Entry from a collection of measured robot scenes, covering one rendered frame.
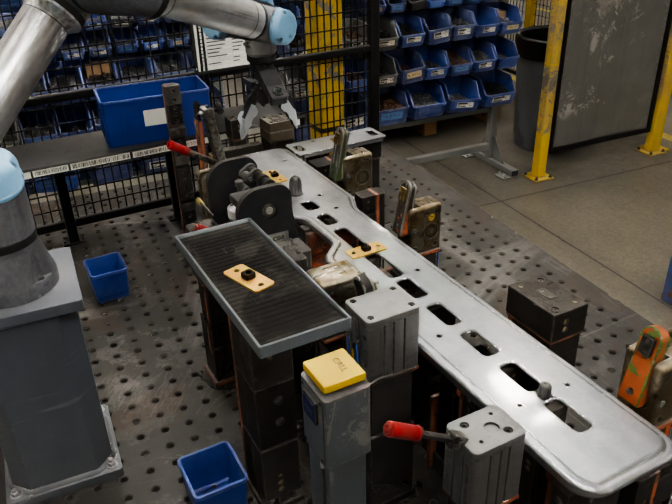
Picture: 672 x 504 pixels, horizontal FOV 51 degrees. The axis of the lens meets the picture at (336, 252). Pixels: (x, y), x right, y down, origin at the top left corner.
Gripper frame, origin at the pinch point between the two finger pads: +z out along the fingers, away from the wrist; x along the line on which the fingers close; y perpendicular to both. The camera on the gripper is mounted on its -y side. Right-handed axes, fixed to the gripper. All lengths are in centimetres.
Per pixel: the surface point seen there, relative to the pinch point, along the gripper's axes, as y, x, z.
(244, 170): -32.7, 19.8, -6.0
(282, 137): 23.3, -13.2, 9.9
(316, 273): -62, 19, 4
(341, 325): -88, 28, -4
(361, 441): -99, 32, 7
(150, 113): 35.4, 21.1, -0.3
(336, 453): -99, 35, 7
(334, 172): -6.6, -14.3, 10.9
